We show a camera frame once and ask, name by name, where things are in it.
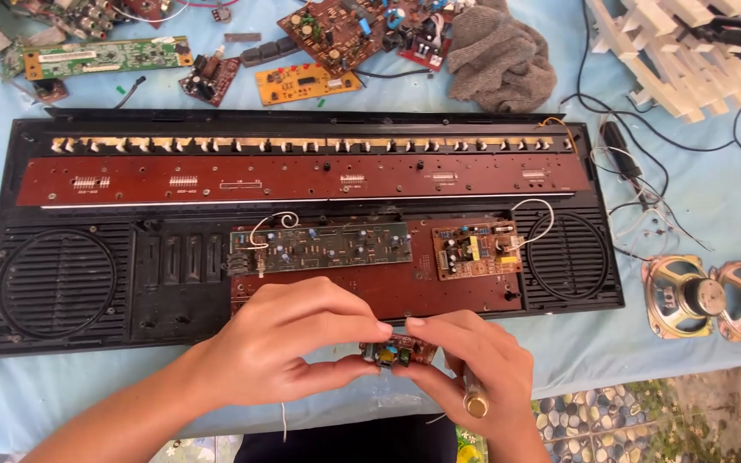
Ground black button strip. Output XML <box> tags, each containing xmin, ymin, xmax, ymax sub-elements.
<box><xmin>239</xmin><ymin>35</ymin><xmax>302</xmax><ymax>69</ymax></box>

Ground screwdriver with gold-capped handle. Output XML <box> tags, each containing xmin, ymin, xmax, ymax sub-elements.
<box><xmin>461</xmin><ymin>363</ymin><xmax>491</xmax><ymax>419</ymax></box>

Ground green circuit board with jacks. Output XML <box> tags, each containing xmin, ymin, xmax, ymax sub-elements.
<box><xmin>228</xmin><ymin>222</ymin><xmax>414</xmax><ymax>277</ymax></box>

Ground black keyboard case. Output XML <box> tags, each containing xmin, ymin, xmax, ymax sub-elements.
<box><xmin>0</xmin><ymin>106</ymin><xmax>626</xmax><ymax>358</ymax></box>

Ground pile of white piano keys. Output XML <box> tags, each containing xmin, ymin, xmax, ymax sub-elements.
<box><xmin>585</xmin><ymin>0</ymin><xmax>741</xmax><ymax>125</ymax></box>

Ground person's left hand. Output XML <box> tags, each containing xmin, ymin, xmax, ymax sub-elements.
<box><xmin>197</xmin><ymin>277</ymin><xmax>395</xmax><ymax>409</ymax></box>

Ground grey cloth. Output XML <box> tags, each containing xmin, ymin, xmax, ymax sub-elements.
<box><xmin>446</xmin><ymin>0</ymin><xmax>558</xmax><ymax>115</ymax></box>

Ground curled white wire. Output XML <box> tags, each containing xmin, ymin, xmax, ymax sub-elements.
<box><xmin>248</xmin><ymin>211</ymin><xmax>300</xmax><ymax>251</ymax></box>

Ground long brown key circuit board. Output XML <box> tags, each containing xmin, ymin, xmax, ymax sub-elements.
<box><xmin>15</xmin><ymin>153</ymin><xmax>593</xmax><ymax>208</ymax></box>

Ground yellow circuit board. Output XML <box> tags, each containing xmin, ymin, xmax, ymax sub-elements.
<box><xmin>254</xmin><ymin>62</ymin><xmax>364</xmax><ymax>108</ymax></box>

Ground bundle of thin wires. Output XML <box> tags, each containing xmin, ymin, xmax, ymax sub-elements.
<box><xmin>589</xmin><ymin>144</ymin><xmax>714</xmax><ymax>262</ymax></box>

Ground tiny brown circuit board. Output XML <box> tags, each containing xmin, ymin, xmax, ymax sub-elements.
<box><xmin>32</xmin><ymin>78</ymin><xmax>69</xmax><ymax>104</ymax></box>

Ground beige key contact strip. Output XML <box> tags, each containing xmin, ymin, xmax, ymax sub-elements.
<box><xmin>51</xmin><ymin>134</ymin><xmax>575</xmax><ymax>156</ymax></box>

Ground person's dark trousers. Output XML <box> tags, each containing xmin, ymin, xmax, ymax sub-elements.
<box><xmin>234</xmin><ymin>413</ymin><xmax>460</xmax><ymax>463</ymax></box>

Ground orange wire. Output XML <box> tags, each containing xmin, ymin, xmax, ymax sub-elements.
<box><xmin>536</xmin><ymin>116</ymin><xmax>581</xmax><ymax>156</ymax></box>

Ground small red capacitor board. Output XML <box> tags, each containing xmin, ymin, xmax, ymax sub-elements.
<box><xmin>178</xmin><ymin>44</ymin><xmax>243</xmax><ymax>108</ymax></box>

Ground small brown circuit board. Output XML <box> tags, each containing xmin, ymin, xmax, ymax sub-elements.
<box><xmin>360</xmin><ymin>333</ymin><xmax>440</xmax><ymax>369</ymax></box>

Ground brown power supply board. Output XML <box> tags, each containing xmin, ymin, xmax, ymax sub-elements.
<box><xmin>431</xmin><ymin>220</ymin><xmax>525</xmax><ymax>282</ymax></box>

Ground black soldering iron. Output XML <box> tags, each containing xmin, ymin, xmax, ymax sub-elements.
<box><xmin>599</xmin><ymin>120</ymin><xmax>644</xmax><ymax>182</ymax></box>

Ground circuit board with audio jacks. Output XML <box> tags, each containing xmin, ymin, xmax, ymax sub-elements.
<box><xmin>0</xmin><ymin>0</ymin><xmax>122</xmax><ymax>42</ymax></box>

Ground light blue table cover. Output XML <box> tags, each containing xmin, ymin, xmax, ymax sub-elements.
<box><xmin>0</xmin><ymin>0</ymin><xmax>741</xmax><ymax>456</ymax></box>

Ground long green circuit board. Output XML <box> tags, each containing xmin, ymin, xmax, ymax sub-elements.
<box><xmin>0</xmin><ymin>35</ymin><xmax>195</xmax><ymax>83</ymax></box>

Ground big brown component board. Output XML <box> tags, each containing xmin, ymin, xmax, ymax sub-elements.
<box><xmin>277</xmin><ymin>0</ymin><xmax>411</xmax><ymax>80</ymax></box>

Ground long black cable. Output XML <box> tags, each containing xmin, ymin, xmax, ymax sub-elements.
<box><xmin>560</xmin><ymin>0</ymin><xmax>741</xmax><ymax>169</ymax></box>

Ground person's right hand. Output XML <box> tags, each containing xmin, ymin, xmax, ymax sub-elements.
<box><xmin>391</xmin><ymin>310</ymin><xmax>536</xmax><ymax>452</ymax></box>

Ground red circuit board with connector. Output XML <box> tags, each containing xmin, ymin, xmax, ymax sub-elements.
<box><xmin>397</xmin><ymin>12</ymin><xmax>454</xmax><ymax>72</ymax></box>

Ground looped white speaker wire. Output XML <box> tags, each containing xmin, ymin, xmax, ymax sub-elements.
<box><xmin>507</xmin><ymin>198</ymin><xmax>557</xmax><ymax>250</ymax></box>

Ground large brown base circuit board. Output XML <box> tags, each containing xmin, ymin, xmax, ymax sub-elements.
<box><xmin>229</xmin><ymin>217</ymin><xmax>527</xmax><ymax>320</ymax></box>

